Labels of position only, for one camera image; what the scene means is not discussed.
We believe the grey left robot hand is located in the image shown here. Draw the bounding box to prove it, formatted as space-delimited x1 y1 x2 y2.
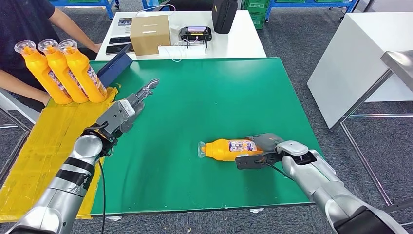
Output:
119 78 160 133

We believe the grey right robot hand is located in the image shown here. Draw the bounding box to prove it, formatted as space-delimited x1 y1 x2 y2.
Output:
246 133 285 154

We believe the orange bottle with clear cap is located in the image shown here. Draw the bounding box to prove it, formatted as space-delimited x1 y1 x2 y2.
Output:
14 40 73 106
197 138 263 162
58 39 108 104
37 39 89 104

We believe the dark blue box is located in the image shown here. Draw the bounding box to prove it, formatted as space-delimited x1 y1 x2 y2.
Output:
96 43 134 88

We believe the green table mat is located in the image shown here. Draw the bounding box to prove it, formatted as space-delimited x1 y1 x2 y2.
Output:
87 57 323 216

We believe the brown cardboard box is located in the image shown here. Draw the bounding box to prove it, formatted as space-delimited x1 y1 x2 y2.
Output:
130 14 171 57

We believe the white flat box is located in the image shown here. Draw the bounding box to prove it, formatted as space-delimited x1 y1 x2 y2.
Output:
158 45 207 57

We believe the black controller with screen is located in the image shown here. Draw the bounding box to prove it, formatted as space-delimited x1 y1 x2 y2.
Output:
179 26 213 49

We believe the large white side table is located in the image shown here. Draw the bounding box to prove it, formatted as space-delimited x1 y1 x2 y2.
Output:
307 12 413 131

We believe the white chair seat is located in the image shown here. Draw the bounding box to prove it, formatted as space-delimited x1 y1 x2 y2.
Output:
0 90 41 125

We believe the yellow taped sheet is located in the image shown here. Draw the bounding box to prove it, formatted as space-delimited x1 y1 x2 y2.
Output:
0 86 119 223

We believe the black zip case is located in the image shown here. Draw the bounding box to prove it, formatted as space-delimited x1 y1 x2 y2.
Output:
212 0 239 35

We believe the green plastic crate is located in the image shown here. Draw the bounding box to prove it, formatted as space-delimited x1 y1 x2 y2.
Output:
241 0 267 30

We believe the person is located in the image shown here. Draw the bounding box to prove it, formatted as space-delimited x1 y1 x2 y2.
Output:
0 0 102 112

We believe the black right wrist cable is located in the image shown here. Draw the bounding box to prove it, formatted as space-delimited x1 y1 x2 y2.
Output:
255 159 293 180

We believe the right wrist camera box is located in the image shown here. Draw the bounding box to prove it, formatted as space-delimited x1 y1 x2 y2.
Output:
235 152 284 170

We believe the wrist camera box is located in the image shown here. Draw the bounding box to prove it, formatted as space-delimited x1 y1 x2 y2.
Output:
95 99 136 136
235 152 284 170

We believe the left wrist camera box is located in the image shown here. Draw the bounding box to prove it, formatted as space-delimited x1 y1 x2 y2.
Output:
95 99 136 136

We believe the white cable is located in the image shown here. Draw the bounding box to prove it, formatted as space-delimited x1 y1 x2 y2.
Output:
134 3 176 17
161 38 201 62

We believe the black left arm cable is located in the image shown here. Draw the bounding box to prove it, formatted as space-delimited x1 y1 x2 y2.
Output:
97 159 107 234

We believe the steel frame table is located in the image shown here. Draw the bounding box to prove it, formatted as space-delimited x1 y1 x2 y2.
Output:
329 50 413 214

